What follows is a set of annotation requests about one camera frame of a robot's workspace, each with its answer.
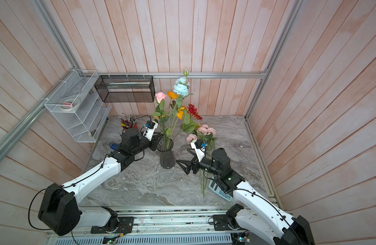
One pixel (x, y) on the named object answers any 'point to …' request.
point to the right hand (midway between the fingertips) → (183, 154)
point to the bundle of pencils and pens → (128, 121)
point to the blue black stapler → (114, 146)
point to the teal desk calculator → (213, 186)
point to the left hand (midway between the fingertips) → (161, 135)
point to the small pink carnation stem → (208, 135)
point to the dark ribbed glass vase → (167, 158)
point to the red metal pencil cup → (133, 125)
